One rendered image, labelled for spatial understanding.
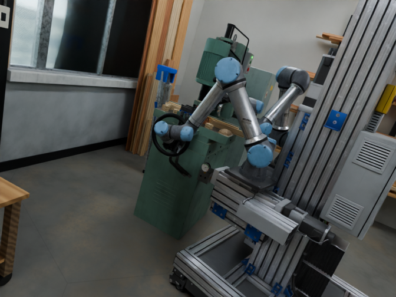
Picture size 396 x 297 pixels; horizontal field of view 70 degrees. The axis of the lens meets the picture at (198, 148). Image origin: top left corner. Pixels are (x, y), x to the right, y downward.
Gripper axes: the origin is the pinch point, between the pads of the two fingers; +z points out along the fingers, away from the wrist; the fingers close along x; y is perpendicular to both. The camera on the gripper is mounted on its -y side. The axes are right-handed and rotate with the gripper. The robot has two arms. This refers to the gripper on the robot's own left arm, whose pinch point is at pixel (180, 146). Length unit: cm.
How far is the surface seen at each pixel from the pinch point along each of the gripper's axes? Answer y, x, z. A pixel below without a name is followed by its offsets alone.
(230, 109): -49, 8, 35
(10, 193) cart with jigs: 62, -38, -55
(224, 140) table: -19.2, 19.5, 16.2
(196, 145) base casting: -9.6, 1.7, 21.8
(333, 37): -219, 51, 132
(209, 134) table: -19.1, 8.3, 16.3
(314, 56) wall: -227, 35, 186
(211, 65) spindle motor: -61, -8, 2
